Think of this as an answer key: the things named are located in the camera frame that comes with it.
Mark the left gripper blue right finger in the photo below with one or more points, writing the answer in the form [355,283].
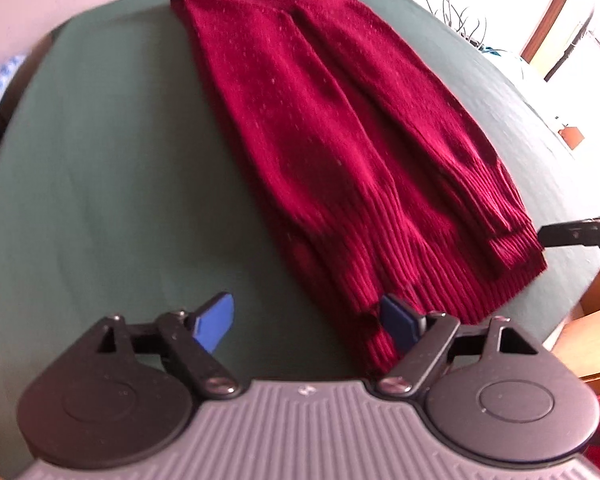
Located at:
[404,324]

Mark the wooden door frame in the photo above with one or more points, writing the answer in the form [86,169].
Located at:
[546,24]

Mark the dark red knit sweater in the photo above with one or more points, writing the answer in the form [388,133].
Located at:
[369,174]

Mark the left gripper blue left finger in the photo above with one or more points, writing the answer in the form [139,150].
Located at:
[211,322]

